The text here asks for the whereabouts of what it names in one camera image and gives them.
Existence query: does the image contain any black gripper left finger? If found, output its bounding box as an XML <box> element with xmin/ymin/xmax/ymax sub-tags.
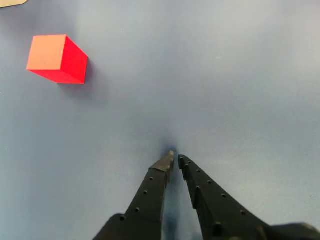
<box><xmin>92</xmin><ymin>150</ymin><xmax>175</xmax><ymax>240</ymax></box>

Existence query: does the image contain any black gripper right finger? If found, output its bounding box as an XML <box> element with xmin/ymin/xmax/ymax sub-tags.
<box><xmin>177</xmin><ymin>154</ymin><xmax>276</xmax><ymax>240</ymax></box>

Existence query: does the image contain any red cube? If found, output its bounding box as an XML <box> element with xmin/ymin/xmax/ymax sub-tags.
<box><xmin>26</xmin><ymin>34</ymin><xmax>89</xmax><ymax>85</ymax></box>

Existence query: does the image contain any beige metal box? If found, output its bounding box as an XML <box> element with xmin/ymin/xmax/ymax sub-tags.
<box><xmin>0</xmin><ymin>0</ymin><xmax>28</xmax><ymax>8</ymax></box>

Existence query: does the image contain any blue-grey table mat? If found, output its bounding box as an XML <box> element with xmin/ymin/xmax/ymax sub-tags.
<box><xmin>0</xmin><ymin>0</ymin><xmax>320</xmax><ymax>240</ymax></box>

